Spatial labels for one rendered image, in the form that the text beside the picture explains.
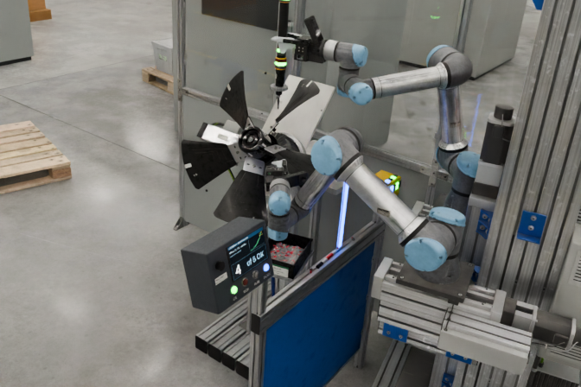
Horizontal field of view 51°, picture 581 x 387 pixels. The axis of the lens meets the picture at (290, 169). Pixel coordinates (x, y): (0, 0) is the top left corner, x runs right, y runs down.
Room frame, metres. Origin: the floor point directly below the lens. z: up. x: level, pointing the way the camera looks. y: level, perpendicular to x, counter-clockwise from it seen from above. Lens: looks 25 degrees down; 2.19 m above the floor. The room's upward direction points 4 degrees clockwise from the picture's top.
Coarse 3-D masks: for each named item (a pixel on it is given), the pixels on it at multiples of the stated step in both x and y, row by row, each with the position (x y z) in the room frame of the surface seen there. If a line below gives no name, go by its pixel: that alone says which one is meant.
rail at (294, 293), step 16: (368, 224) 2.32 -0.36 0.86; (384, 224) 2.37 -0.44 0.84; (352, 240) 2.19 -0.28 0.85; (368, 240) 2.26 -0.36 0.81; (336, 256) 2.05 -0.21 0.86; (352, 256) 2.15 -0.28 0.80; (304, 272) 1.92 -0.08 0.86; (320, 272) 1.94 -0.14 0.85; (288, 288) 1.81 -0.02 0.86; (304, 288) 1.86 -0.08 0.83; (272, 304) 1.71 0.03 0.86; (288, 304) 1.77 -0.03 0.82; (256, 320) 1.65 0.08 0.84; (272, 320) 1.70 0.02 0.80
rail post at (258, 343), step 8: (256, 336) 1.65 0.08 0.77; (264, 336) 1.66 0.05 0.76; (256, 344) 1.64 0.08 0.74; (264, 344) 1.66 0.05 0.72; (256, 352) 1.64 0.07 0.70; (264, 352) 1.66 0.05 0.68; (256, 360) 1.64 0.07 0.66; (264, 360) 1.67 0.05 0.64; (256, 368) 1.64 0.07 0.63; (264, 368) 1.67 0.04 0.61; (256, 376) 1.64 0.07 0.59; (248, 384) 1.66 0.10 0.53; (256, 384) 1.64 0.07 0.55
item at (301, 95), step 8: (304, 80) 2.52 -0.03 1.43; (304, 88) 2.45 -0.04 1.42; (312, 88) 2.40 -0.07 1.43; (296, 96) 2.45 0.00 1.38; (304, 96) 2.39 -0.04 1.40; (312, 96) 2.35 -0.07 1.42; (288, 104) 2.47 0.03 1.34; (296, 104) 2.38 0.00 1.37; (288, 112) 2.35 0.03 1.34; (280, 120) 2.35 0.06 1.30
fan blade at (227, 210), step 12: (240, 180) 2.23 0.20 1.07; (252, 180) 2.25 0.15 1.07; (264, 180) 2.27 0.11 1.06; (228, 192) 2.19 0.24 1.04; (240, 192) 2.20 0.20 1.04; (252, 192) 2.21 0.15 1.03; (264, 192) 2.23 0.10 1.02; (228, 204) 2.16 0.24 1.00; (240, 204) 2.17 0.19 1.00; (252, 204) 2.18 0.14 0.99; (264, 204) 2.20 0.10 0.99; (216, 216) 2.13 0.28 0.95; (228, 216) 2.13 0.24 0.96; (240, 216) 2.14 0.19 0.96; (264, 216) 2.16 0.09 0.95
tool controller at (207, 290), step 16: (240, 224) 1.60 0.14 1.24; (256, 224) 1.58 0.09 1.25; (208, 240) 1.50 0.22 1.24; (224, 240) 1.48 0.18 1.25; (240, 240) 1.51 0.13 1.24; (256, 240) 1.56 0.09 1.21; (192, 256) 1.43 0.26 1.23; (208, 256) 1.40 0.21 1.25; (224, 256) 1.45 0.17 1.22; (240, 256) 1.49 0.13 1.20; (256, 256) 1.54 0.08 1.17; (192, 272) 1.43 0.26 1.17; (208, 272) 1.39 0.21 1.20; (224, 272) 1.43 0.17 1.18; (272, 272) 1.58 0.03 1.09; (192, 288) 1.43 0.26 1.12; (208, 288) 1.39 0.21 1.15; (224, 288) 1.41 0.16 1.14; (240, 288) 1.46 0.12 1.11; (192, 304) 1.43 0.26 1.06; (208, 304) 1.39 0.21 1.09; (224, 304) 1.40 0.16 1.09
